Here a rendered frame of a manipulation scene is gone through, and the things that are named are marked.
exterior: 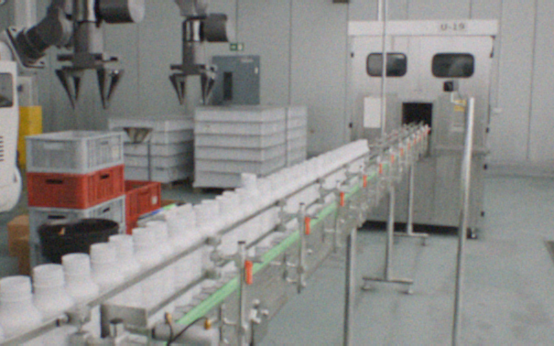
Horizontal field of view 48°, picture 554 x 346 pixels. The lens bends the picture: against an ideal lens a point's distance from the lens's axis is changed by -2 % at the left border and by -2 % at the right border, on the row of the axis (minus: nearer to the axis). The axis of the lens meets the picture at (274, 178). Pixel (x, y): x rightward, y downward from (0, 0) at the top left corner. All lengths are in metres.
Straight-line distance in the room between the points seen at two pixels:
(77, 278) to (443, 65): 5.57
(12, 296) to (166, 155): 8.11
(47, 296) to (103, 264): 0.13
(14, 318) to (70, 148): 3.21
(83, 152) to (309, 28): 8.70
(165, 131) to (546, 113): 6.61
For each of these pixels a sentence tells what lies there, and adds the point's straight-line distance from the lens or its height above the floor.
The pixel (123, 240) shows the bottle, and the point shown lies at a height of 1.16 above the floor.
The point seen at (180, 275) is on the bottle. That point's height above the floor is 1.06.
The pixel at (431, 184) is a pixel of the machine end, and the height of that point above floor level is 0.52.
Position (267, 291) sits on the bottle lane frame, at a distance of 1.58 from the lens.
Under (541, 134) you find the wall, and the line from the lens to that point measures 11.84.
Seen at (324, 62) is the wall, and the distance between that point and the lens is 12.09.
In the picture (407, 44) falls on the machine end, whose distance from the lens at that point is 6.30.
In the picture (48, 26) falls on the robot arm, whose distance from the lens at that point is 1.74.
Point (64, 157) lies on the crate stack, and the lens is 4.01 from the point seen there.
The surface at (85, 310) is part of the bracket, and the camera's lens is 0.85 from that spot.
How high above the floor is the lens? 1.40
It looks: 8 degrees down
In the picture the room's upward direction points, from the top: 1 degrees clockwise
